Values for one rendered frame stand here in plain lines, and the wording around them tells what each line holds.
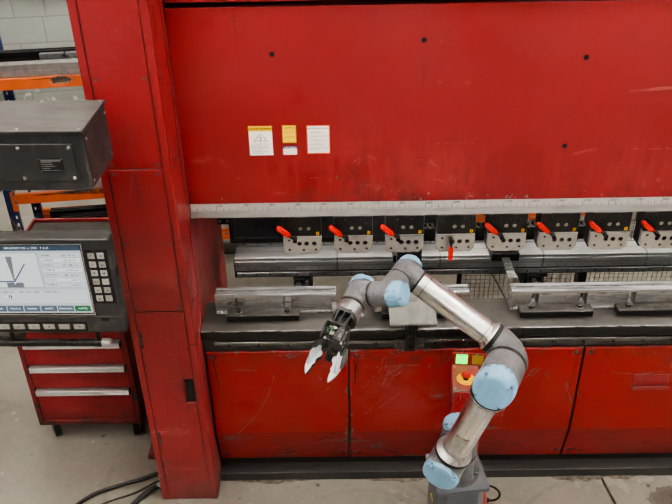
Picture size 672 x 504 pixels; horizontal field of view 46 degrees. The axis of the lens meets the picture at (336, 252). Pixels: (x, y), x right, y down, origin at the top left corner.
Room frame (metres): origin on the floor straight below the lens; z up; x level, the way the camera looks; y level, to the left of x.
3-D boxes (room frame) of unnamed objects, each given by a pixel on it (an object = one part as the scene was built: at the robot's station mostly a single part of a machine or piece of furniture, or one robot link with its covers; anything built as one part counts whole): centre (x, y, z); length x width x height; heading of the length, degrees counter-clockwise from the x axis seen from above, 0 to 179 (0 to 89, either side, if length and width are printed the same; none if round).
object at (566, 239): (2.68, -0.87, 1.26); 0.15 x 0.09 x 0.17; 89
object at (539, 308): (2.62, -0.90, 0.89); 0.30 x 0.05 x 0.03; 89
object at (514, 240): (2.68, -0.67, 1.26); 0.15 x 0.09 x 0.17; 89
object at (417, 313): (2.54, -0.29, 1.00); 0.26 x 0.18 x 0.01; 179
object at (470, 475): (1.87, -0.40, 0.82); 0.15 x 0.15 x 0.10
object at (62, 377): (3.05, 1.20, 0.50); 0.50 x 0.50 x 1.00; 89
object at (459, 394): (2.34, -0.54, 0.75); 0.20 x 0.16 x 0.18; 83
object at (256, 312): (2.63, 0.31, 0.89); 0.30 x 0.05 x 0.03; 89
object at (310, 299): (2.69, 0.26, 0.92); 0.50 x 0.06 x 0.10; 89
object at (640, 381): (2.52, -1.32, 0.58); 0.15 x 0.02 x 0.07; 89
